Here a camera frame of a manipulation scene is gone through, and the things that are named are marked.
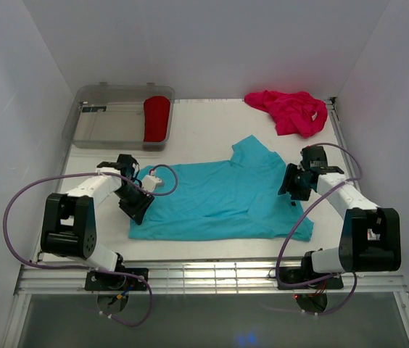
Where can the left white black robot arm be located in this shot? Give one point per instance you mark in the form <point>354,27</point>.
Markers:
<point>69,226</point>

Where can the aluminium frame rail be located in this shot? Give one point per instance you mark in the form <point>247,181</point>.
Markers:
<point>183,278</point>

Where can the clear plastic bin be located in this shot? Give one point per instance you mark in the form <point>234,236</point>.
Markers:
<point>107,116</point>

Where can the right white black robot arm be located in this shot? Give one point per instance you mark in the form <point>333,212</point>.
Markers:
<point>370,237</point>

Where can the cyan t shirt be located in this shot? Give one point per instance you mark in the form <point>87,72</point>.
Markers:
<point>235,198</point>

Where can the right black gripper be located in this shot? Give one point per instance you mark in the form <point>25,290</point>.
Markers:
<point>288,185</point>

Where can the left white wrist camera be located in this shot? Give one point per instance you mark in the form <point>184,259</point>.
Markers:
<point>151,183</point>

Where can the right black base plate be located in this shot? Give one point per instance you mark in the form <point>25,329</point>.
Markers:
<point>296,278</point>

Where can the magenta t shirt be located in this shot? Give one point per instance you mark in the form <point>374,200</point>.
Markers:
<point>293,113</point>

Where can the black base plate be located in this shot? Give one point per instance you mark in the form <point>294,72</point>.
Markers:
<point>115,279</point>
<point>296,278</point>

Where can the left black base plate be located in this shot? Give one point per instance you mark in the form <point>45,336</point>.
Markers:
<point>115,279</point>

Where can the rolled red t shirt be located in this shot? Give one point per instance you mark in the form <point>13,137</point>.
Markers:
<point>156,118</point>

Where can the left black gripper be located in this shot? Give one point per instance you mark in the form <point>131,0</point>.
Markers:
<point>139,209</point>

